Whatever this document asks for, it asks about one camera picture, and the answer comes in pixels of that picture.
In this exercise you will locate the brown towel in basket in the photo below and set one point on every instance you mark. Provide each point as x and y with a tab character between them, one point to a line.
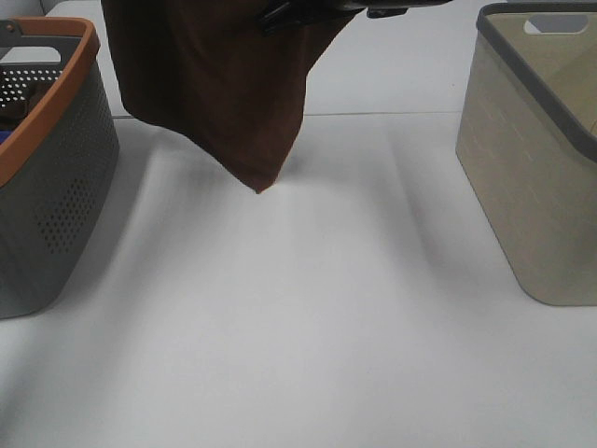
16	110

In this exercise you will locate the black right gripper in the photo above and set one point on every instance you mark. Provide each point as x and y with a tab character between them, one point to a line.
279	15

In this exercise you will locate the brown towel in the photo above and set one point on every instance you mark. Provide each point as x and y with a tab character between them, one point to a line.
16	110
204	69

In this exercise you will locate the blue towel in basket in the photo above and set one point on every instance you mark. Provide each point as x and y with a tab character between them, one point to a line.
4	135

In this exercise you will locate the beige basket grey rim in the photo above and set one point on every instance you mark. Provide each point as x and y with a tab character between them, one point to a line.
527	143

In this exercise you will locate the grey perforated basket orange rim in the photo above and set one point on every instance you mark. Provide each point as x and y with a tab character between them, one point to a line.
58	164

